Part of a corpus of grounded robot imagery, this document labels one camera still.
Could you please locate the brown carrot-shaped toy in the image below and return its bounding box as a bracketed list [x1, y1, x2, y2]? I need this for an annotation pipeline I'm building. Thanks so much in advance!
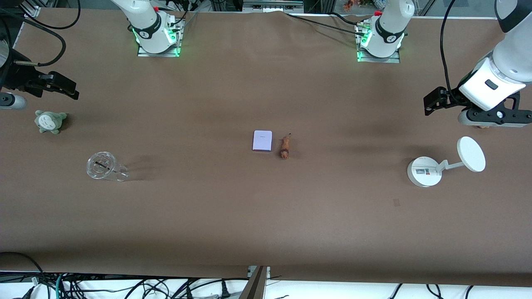
[279, 133, 292, 160]

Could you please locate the small lavender box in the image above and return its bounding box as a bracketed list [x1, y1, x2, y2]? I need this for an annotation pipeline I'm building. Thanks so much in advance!
[252, 130, 273, 152]

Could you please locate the grey-green plush toy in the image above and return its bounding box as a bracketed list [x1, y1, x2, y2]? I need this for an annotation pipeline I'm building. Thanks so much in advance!
[34, 110, 68, 135]

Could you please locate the white round desk lamp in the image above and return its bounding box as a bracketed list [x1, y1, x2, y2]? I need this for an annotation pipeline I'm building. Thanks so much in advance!
[406, 136, 486, 188]

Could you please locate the clear plastic cup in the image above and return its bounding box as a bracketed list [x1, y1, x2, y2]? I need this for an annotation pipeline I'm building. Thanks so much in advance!
[86, 151, 129, 182]

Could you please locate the brown table cover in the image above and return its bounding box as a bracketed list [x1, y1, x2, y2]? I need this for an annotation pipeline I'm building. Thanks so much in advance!
[0, 8, 532, 287]

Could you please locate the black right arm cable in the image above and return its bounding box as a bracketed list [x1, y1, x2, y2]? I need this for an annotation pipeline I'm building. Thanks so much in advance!
[0, 0, 81, 68]

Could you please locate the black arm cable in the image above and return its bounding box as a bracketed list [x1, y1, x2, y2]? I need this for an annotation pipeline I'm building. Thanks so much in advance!
[0, 0, 81, 68]
[439, 0, 458, 97]

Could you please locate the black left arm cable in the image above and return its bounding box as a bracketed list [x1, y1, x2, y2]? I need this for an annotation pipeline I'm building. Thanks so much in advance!
[439, 0, 458, 97]

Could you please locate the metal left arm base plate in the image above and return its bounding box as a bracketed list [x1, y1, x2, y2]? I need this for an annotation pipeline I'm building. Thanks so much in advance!
[356, 21, 401, 64]

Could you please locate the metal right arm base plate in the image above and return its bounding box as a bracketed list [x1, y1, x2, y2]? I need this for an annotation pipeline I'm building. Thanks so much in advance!
[137, 17, 182, 57]

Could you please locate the black cable on table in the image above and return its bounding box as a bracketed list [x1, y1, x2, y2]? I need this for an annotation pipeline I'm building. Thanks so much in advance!
[285, 12, 368, 37]

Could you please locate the black looped cable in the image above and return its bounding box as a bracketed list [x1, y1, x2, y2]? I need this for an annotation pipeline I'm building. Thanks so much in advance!
[0, 251, 44, 287]

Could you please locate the metal support post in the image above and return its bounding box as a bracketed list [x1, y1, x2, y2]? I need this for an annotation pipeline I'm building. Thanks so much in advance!
[239, 266, 271, 299]

